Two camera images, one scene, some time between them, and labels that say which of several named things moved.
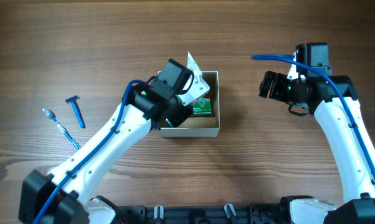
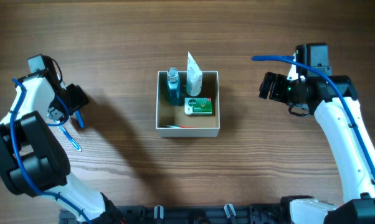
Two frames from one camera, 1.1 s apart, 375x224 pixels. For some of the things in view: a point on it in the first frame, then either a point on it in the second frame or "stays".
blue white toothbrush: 50,114 stays
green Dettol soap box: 202,106 stays
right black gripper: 269,84 stays
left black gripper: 181,112 → 76,98
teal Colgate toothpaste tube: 169,123 → 177,126
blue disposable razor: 76,111 stays
